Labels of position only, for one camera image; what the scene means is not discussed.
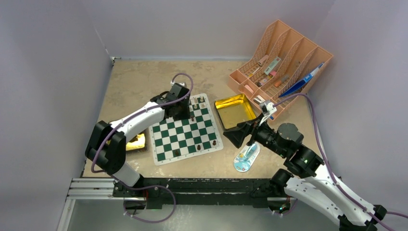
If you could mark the teal white box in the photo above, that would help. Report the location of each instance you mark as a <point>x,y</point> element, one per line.
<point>273,66</point>

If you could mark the blue packaged toy blister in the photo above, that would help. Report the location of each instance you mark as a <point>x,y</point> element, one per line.
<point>246,157</point>

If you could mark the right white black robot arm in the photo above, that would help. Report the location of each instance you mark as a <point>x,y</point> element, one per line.
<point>307,178</point>

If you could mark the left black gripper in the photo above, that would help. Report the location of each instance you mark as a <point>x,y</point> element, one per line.
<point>186,114</point>

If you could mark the left gold tin tray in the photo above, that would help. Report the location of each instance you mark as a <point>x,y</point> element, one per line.
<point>137,143</point>

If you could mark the right gold tin tray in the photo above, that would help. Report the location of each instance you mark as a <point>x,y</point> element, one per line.
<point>234,110</point>

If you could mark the white chess pieces row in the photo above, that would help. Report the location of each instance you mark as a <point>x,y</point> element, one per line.
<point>197,107</point>

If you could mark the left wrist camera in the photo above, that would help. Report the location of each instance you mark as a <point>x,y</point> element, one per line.
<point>182,84</point>

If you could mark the green white chess board mat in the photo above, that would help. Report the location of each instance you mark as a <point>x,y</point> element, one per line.
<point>185,135</point>

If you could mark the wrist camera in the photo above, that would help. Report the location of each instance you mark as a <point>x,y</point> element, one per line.
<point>182,84</point>
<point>268,109</point>

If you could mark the gold tin tray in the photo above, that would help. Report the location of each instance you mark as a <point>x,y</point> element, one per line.
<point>137,143</point>
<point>234,110</point>

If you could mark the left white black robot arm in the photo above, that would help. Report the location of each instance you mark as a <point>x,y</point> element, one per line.
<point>107,145</point>

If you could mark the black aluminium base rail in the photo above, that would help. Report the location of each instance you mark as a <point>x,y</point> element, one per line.
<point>258,193</point>

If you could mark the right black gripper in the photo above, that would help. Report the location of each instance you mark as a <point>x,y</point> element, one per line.
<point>236,136</point>

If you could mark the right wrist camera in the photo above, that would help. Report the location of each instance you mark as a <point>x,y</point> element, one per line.
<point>268,109</point>

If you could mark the peach plastic file organizer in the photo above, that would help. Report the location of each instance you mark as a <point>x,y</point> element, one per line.
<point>299,55</point>

